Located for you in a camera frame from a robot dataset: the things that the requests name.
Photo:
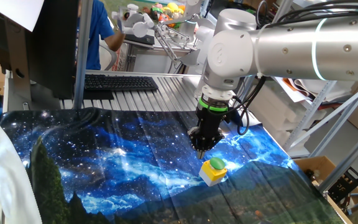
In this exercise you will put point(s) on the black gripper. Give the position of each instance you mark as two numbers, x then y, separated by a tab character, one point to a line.
211	123

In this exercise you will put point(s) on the yellow box green push button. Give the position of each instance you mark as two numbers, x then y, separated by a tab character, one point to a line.
211	174

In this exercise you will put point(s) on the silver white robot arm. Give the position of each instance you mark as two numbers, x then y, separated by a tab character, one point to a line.
291	49

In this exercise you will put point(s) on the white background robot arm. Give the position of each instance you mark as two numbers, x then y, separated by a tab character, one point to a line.
202	40

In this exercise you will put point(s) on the white foam blocks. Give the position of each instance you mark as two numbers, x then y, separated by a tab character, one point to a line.
278	115

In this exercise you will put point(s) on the starry night sky cloth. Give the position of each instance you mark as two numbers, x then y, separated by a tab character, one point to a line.
120	155

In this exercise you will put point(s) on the grey metal background table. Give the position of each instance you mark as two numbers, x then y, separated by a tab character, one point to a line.
154	60

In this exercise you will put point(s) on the silver rod linkage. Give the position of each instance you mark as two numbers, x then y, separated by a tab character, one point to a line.
172	43

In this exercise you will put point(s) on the black computer keyboard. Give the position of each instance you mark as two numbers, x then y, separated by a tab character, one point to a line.
120	83

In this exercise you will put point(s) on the grey metal shelf rack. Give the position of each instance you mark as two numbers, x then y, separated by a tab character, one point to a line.
309	115

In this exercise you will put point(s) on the black mouse pad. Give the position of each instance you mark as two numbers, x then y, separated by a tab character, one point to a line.
98	95

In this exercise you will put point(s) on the brown cardboard box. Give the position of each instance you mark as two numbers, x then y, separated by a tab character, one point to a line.
319	165

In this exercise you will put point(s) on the black flat box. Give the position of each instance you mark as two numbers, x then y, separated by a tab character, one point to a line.
140	39

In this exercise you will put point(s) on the beige cloth bag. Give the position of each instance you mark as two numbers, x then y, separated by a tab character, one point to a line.
322	90

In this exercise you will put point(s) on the white chair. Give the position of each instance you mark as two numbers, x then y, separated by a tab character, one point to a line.
107	57

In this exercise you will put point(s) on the pile of colourful toys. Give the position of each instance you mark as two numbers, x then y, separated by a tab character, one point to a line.
166	12

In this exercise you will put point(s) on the white handheld robot device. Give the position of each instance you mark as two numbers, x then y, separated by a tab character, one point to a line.
134	23

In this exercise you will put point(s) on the person in blue shirt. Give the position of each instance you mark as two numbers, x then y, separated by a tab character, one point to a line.
96	34

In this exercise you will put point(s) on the black computer monitor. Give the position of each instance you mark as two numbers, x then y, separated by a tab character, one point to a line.
51	46

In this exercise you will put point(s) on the white cloth strip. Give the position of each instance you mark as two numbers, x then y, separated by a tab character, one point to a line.
14	186

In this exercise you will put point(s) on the white paper sheet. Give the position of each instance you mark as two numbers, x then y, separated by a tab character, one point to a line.
17	11

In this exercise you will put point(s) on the black perforated metal bracket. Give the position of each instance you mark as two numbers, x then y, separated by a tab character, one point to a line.
345	186

